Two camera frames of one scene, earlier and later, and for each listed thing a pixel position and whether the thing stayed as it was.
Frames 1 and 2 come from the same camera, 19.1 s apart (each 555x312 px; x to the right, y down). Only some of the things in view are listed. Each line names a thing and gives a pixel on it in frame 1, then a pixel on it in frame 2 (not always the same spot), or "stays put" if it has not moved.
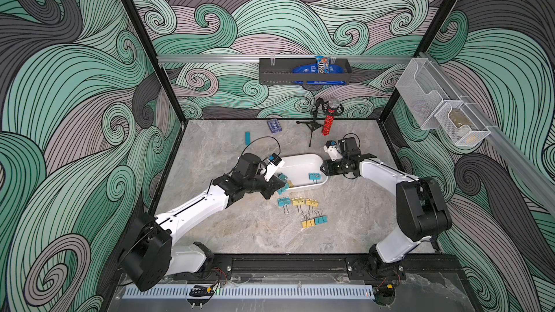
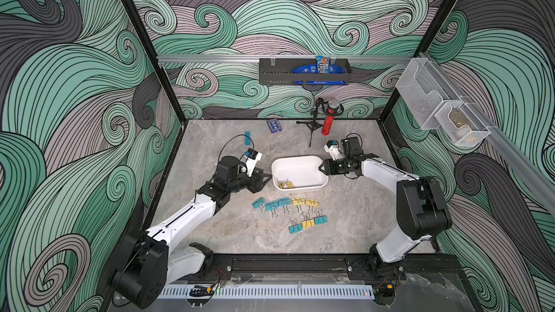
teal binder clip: [320, 219] stays put
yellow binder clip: [309, 223] stays put
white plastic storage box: [297, 167] stays put
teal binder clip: [314, 176] → [272, 205]
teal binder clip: [284, 201] stays put
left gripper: [270, 185] → [255, 185]
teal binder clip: [285, 186] → [295, 228]
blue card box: [274, 126] stays put
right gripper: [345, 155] stays put
